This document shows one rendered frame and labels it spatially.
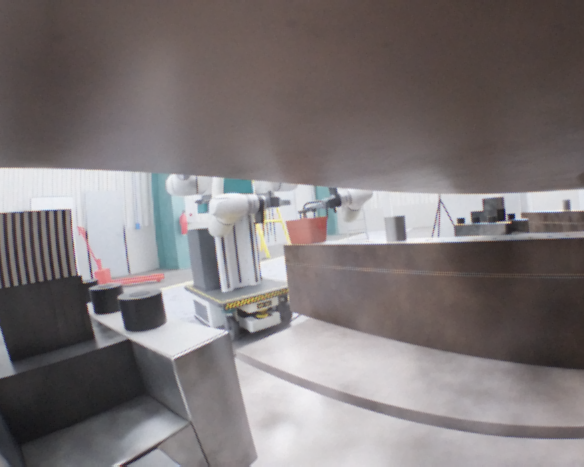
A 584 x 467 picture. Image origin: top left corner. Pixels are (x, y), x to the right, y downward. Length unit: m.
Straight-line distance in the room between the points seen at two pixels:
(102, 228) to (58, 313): 6.83
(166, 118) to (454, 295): 0.88
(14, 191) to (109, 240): 2.72
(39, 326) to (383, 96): 0.38
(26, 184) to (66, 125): 6.85
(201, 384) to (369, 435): 0.45
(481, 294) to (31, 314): 0.98
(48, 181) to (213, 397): 6.89
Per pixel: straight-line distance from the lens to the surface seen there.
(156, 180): 7.98
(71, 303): 0.36
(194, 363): 0.29
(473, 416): 0.73
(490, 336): 0.93
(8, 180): 7.02
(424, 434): 0.68
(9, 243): 0.35
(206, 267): 2.27
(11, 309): 0.35
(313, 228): 1.30
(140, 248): 7.59
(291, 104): 0.15
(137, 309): 0.36
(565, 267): 0.85
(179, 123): 0.16
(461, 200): 4.03
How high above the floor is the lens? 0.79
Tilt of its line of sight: 2 degrees down
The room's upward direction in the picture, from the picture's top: 6 degrees counter-clockwise
